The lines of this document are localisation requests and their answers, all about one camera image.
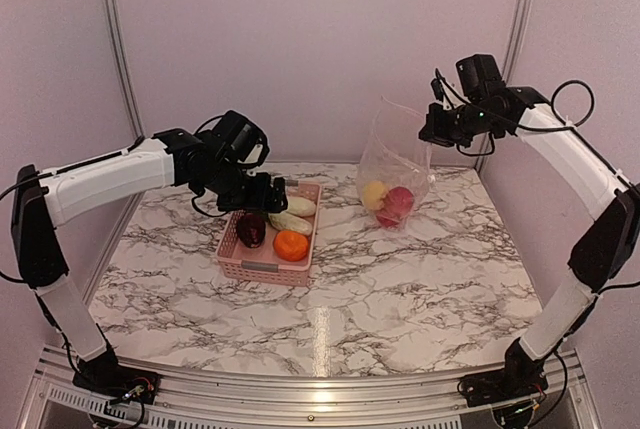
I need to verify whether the aluminium front rail frame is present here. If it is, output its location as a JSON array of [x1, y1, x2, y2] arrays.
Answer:
[[14, 343, 609, 429]]

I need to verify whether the yellow pepper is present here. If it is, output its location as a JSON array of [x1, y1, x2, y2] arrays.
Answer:
[[361, 180, 389, 212]]

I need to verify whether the pink plastic basket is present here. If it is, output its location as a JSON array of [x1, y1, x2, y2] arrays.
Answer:
[[216, 180, 323, 287]]

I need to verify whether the aluminium corner post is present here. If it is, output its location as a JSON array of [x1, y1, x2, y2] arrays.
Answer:
[[472, 0, 540, 173], [102, 0, 145, 138]]

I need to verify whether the red pepper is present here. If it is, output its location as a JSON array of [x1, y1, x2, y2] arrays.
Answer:
[[375, 208, 406, 229], [383, 186, 415, 217]]

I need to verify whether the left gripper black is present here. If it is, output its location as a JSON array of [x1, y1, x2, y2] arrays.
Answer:
[[196, 158, 287, 213]]

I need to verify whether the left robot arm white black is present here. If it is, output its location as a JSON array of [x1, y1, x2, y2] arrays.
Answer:
[[8, 126, 288, 394]]

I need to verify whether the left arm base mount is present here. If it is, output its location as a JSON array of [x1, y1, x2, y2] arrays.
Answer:
[[69, 346, 160, 405]]

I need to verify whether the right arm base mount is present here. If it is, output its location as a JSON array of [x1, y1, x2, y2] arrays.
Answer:
[[457, 341, 548, 407]]

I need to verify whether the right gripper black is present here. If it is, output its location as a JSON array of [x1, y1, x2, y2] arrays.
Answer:
[[417, 99, 502, 147]]

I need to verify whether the left aluminium corner post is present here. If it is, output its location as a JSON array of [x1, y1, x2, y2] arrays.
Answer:
[[102, 0, 145, 138]]

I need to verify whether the white cabbage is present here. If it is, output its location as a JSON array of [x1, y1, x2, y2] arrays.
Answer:
[[286, 196, 317, 218], [268, 212, 313, 236]]

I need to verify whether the orange pepper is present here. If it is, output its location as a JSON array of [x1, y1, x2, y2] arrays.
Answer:
[[273, 230, 310, 262]]

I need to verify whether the white cabbage lower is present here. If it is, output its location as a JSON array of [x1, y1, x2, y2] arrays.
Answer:
[[268, 212, 313, 236]]

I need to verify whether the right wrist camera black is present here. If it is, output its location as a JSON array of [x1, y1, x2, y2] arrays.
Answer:
[[456, 54, 506, 103]]

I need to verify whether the red pepper front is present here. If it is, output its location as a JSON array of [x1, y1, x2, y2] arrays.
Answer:
[[375, 208, 406, 229]]

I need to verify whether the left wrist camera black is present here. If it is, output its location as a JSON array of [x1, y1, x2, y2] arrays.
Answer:
[[195, 110, 270, 170]]

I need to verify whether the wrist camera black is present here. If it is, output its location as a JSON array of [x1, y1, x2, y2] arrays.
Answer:
[[456, 54, 506, 103], [195, 110, 270, 170]]

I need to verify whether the right aluminium corner post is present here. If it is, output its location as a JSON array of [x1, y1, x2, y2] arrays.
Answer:
[[472, 0, 540, 173]]

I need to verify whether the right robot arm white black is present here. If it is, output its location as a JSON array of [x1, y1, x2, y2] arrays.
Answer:
[[419, 79, 639, 397]]

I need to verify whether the white cabbage upper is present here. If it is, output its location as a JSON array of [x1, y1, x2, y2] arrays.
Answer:
[[286, 196, 317, 218]]

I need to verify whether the clear zip top bag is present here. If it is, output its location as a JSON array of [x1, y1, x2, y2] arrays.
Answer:
[[356, 97, 433, 230]]

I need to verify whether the dark purple pepper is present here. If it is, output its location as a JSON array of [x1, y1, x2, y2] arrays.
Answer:
[[236, 213, 266, 249]]

